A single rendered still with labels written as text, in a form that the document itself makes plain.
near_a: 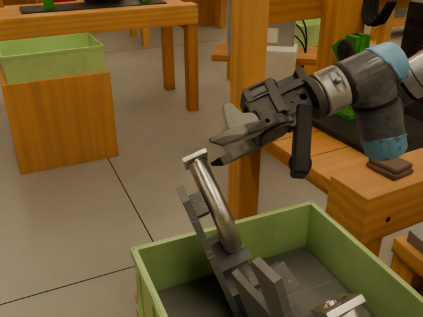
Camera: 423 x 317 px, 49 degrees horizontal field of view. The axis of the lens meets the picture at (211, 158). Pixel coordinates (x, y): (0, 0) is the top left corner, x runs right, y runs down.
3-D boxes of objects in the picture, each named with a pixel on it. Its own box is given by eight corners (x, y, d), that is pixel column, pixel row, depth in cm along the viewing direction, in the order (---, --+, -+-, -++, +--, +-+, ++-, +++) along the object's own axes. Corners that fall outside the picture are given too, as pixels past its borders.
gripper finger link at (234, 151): (209, 141, 84) (247, 114, 79) (223, 169, 83) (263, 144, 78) (199, 141, 81) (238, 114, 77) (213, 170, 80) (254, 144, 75)
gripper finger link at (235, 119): (196, 113, 67) (240, 105, 73) (213, 148, 66) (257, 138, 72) (206, 102, 65) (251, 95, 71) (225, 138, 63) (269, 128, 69)
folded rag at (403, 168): (413, 173, 125) (415, 164, 124) (394, 182, 121) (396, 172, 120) (383, 159, 133) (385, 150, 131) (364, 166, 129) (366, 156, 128)
